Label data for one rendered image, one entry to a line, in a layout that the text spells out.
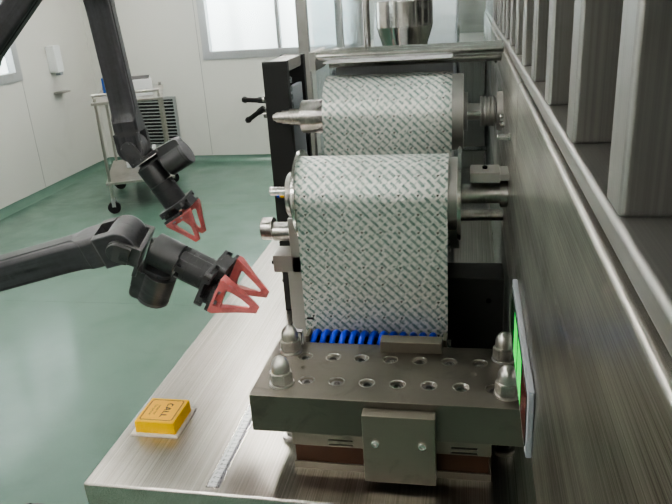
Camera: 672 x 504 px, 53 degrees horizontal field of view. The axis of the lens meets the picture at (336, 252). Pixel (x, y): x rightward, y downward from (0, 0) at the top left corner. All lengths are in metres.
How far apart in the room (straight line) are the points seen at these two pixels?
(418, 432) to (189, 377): 0.53
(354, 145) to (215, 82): 5.82
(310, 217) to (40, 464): 1.97
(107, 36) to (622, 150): 1.34
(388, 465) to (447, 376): 0.15
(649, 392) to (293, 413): 0.78
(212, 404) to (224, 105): 5.96
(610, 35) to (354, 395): 0.64
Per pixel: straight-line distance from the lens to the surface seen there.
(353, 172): 1.05
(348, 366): 1.03
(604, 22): 0.46
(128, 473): 1.12
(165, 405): 1.20
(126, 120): 1.57
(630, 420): 0.28
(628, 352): 0.28
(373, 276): 1.08
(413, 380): 0.99
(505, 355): 1.03
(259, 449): 1.10
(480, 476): 1.02
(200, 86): 7.11
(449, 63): 1.40
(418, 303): 1.09
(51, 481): 2.72
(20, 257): 1.24
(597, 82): 0.47
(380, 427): 0.95
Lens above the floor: 1.56
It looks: 21 degrees down
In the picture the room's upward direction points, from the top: 4 degrees counter-clockwise
